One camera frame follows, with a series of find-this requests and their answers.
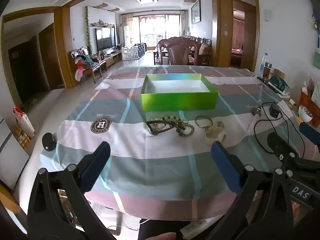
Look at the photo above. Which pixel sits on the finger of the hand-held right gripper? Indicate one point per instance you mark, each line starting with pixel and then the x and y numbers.
pixel 280 142
pixel 310 133

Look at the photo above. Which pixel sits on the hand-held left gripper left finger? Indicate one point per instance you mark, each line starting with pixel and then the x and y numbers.
pixel 96 165

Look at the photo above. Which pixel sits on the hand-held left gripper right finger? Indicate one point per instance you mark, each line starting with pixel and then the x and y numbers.
pixel 225 165

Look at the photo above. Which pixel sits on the white jade bangle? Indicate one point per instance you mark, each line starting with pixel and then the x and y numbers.
pixel 215 133

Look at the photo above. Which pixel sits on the silver bangle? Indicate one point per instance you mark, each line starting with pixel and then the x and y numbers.
pixel 196 123

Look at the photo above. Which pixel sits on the green cardboard box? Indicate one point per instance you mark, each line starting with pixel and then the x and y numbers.
pixel 175 102

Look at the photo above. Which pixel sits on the white bowl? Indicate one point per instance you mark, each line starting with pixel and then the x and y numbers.
pixel 305 116

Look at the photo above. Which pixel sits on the black power adapter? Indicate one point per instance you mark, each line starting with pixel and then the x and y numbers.
pixel 275 110

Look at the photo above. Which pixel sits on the orange plastic basket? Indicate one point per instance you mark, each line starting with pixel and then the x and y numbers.
pixel 306 100

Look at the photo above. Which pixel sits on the black round object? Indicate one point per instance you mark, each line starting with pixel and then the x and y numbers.
pixel 48 142

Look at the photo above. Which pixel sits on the checked tablecloth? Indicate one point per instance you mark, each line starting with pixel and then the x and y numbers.
pixel 150 167

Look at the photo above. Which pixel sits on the teal tissue box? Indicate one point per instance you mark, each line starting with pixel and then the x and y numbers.
pixel 278 85

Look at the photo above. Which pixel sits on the small cardboard boxes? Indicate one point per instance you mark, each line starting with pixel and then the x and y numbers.
pixel 278 73

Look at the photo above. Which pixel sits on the white power strip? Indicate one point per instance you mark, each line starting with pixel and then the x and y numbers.
pixel 193 228

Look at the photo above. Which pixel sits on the glass jar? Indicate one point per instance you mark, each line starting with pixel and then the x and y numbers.
pixel 267 71

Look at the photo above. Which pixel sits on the clear water bottle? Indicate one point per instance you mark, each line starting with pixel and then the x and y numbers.
pixel 262 65

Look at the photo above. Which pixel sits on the red and white bag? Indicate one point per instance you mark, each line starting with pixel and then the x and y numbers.
pixel 23 122

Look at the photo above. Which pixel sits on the person's trouser leg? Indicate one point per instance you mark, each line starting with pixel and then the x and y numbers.
pixel 160 227

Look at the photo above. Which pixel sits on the wooden armchair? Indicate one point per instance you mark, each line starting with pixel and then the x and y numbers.
pixel 96 66

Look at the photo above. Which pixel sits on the pile of clothes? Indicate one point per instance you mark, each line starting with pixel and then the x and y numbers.
pixel 83 61

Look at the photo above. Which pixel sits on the wooden television cabinet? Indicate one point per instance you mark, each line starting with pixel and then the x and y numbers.
pixel 112 58

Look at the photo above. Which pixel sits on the wooden door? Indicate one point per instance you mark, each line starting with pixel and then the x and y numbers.
pixel 51 57

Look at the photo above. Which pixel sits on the white playpen fence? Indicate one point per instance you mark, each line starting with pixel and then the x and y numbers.
pixel 132 53

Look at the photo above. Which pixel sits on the carved wooden dining chair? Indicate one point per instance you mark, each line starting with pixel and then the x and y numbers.
pixel 178 52

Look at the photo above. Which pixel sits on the flat screen television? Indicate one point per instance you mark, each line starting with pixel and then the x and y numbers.
pixel 105 38

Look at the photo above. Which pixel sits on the white standing air conditioner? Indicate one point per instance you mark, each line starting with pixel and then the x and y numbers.
pixel 125 36

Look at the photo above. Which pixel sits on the green hanging vine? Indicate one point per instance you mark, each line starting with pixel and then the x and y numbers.
pixel 88 30

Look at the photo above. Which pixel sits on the green paper on wall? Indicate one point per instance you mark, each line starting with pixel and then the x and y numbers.
pixel 317 60

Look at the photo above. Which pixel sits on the white wall box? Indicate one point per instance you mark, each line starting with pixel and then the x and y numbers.
pixel 268 15

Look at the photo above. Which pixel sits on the wall shelf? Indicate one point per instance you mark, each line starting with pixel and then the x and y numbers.
pixel 102 25

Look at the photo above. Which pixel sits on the framed wall picture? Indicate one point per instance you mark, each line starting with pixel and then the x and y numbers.
pixel 196 11

